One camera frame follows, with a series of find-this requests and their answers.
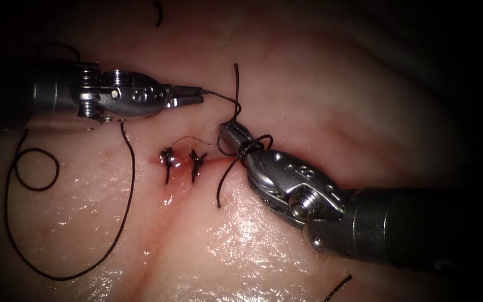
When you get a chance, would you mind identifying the black stitching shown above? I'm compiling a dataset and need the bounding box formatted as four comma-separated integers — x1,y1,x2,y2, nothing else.
159,146,209,186

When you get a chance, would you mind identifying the right arm needle driver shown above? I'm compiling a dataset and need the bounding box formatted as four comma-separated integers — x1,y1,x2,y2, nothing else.
244,149,348,230

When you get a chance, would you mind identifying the tissue pad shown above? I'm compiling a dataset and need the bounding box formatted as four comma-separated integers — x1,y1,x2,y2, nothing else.
0,0,483,302

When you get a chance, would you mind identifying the left arm needle driver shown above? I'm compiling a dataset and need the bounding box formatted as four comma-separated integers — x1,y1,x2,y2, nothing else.
72,62,174,124

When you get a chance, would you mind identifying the right arm needle driver jaw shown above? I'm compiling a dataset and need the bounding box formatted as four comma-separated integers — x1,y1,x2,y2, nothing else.
219,124,254,163
226,121,264,153

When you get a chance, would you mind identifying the left arm needle driver jaw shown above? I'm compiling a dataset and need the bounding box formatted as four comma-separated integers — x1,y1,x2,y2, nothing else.
167,95,205,110
171,84,204,98

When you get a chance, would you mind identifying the short black thread piece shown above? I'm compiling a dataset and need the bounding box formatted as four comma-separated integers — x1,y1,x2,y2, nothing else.
324,273,353,302
152,0,164,28

